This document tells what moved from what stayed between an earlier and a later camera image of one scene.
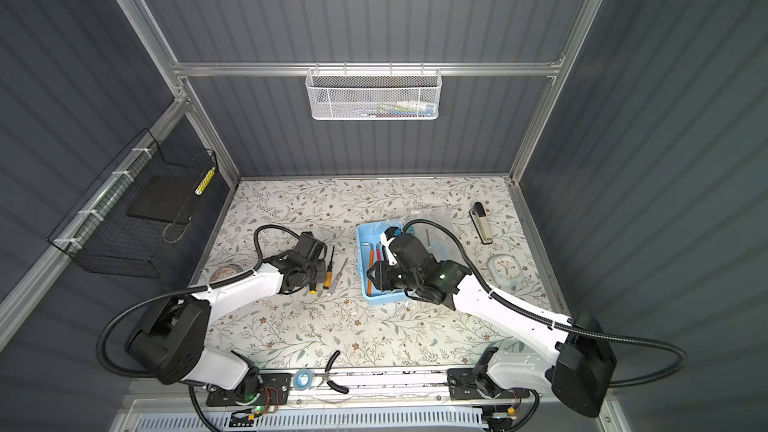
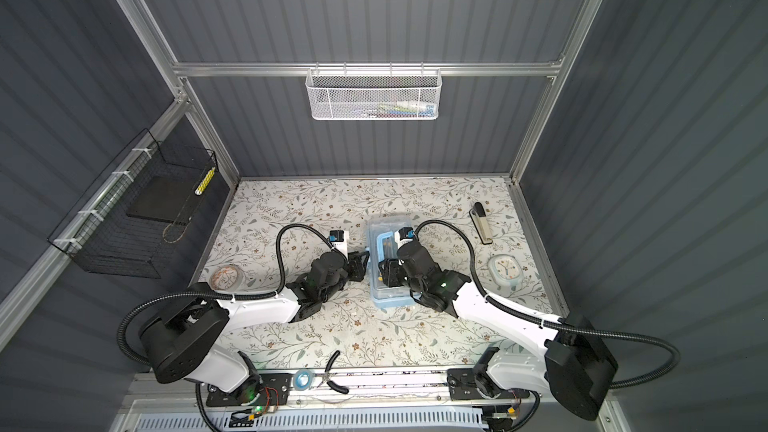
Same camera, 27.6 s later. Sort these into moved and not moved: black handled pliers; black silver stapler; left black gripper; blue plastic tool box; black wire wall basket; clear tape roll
Moved: blue plastic tool box; left black gripper
Not moved: black handled pliers; black silver stapler; black wire wall basket; clear tape roll
